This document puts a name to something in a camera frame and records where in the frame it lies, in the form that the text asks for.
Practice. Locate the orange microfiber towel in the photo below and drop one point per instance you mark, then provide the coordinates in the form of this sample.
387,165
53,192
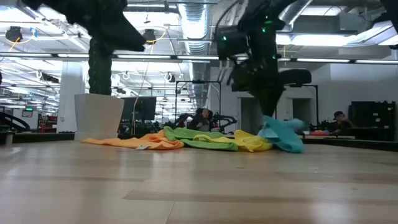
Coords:
124,142

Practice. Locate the blue microfiber towel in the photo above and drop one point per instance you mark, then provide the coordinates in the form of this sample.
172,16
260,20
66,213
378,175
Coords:
283,133

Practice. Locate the green exit sign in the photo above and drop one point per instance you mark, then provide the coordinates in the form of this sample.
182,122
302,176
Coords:
29,109

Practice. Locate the green cactus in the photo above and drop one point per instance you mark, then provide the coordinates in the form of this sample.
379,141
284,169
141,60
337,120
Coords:
100,74

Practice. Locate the white hexagonal plant pot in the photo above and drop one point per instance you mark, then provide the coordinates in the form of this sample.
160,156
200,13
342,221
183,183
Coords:
98,115

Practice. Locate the black computer monitor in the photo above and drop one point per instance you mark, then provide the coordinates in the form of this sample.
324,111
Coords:
140,109

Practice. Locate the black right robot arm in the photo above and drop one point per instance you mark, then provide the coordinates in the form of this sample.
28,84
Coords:
264,31

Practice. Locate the long ceiling light bar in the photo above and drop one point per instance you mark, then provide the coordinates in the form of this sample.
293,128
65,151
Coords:
174,57

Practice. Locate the black shelf cabinet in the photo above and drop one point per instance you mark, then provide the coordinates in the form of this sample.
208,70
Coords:
370,118

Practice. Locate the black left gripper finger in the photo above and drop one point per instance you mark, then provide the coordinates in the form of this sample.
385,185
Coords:
121,34

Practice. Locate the silver ribbed ceiling duct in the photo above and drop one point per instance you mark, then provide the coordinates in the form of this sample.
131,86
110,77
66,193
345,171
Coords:
194,21

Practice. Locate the wooden background table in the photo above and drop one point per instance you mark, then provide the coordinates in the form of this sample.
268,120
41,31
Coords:
329,137

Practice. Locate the black background robot arm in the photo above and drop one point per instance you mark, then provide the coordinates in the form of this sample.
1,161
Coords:
225,119

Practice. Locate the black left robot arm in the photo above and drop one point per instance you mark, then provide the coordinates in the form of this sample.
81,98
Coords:
46,3

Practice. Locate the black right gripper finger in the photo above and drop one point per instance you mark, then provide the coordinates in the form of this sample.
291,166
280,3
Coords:
270,101

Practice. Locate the dark green microfiber towel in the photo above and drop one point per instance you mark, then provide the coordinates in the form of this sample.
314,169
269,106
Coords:
199,133

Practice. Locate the person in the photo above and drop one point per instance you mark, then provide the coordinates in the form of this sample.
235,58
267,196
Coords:
340,123
202,119

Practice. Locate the yellow microfiber towel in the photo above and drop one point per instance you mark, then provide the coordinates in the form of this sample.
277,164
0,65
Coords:
248,140

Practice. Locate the black metal frame stand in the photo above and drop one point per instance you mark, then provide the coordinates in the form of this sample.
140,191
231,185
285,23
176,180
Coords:
314,85
199,81

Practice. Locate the silver smooth ceiling duct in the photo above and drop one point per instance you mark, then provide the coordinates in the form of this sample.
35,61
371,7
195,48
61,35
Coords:
295,12

